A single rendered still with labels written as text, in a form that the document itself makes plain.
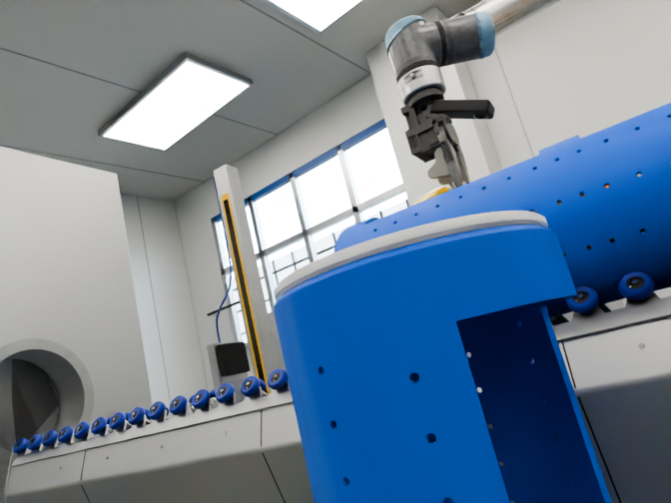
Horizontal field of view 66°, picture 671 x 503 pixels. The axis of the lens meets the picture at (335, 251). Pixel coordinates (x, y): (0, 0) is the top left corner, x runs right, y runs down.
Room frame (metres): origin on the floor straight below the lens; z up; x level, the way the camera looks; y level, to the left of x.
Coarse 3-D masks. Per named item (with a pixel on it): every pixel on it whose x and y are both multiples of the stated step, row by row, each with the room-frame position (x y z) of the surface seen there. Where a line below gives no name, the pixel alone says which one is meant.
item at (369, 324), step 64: (384, 256) 0.38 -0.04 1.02; (448, 256) 0.38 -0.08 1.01; (512, 256) 0.39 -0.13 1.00; (320, 320) 0.41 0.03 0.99; (384, 320) 0.39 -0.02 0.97; (448, 320) 0.38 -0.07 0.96; (512, 320) 0.60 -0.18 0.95; (320, 384) 0.43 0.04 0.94; (384, 384) 0.39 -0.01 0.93; (448, 384) 0.38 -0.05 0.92; (512, 384) 0.62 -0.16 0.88; (320, 448) 0.44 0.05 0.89; (384, 448) 0.40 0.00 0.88; (448, 448) 0.38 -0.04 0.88; (512, 448) 0.63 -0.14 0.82; (576, 448) 0.57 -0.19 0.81
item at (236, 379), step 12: (216, 348) 1.24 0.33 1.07; (228, 348) 1.25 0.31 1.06; (240, 348) 1.29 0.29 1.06; (216, 360) 1.23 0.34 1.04; (228, 360) 1.24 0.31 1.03; (240, 360) 1.28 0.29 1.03; (216, 372) 1.24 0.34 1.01; (228, 372) 1.24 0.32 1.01; (240, 372) 1.28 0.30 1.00; (216, 384) 1.24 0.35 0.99; (240, 384) 1.29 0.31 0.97; (240, 396) 1.28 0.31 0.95
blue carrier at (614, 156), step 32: (608, 128) 0.76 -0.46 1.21; (640, 128) 0.72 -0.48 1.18; (544, 160) 0.80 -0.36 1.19; (576, 160) 0.76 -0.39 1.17; (608, 160) 0.73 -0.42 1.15; (640, 160) 0.71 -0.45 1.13; (448, 192) 0.89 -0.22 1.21; (480, 192) 0.84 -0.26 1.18; (512, 192) 0.80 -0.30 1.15; (544, 192) 0.77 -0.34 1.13; (576, 192) 0.75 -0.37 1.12; (608, 192) 0.73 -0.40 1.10; (640, 192) 0.71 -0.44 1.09; (384, 224) 0.93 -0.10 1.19; (416, 224) 0.89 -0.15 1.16; (576, 224) 0.76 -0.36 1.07; (608, 224) 0.74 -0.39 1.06; (640, 224) 0.73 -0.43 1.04; (576, 256) 0.78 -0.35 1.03; (608, 256) 0.76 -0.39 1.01; (640, 256) 0.75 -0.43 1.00; (608, 288) 0.81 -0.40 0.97
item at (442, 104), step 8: (432, 104) 0.94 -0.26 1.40; (440, 104) 0.93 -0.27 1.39; (448, 104) 0.92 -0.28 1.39; (456, 104) 0.92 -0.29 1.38; (464, 104) 0.91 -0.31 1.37; (472, 104) 0.90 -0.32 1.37; (480, 104) 0.90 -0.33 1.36; (488, 104) 0.89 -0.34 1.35; (432, 112) 0.94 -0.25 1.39; (440, 112) 0.94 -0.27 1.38; (448, 112) 0.93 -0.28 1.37; (456, 112) 0.92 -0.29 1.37; (464, 112) 0.92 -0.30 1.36; (472, 112) 0.91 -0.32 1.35; (480, 112) 0.90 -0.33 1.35; (488, 112) 0.90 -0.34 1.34
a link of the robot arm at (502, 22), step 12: (492, 0) 1.03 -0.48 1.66; (504, 0) 1.03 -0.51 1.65; (516, 0) 1.03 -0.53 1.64; (528, 0) 1.03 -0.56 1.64; (540, 0) 1.04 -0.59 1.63; (552, 0) 1.05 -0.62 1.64; (468, 12) 1.04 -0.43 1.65; (492, 12) 1.03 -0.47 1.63; (504, 12) 1.04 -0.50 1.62; (516, 12) 1.04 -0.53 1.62; (528, 12) 1.05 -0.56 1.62; (504, 24) 1.05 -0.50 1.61; (516, 24) 1.08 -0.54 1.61
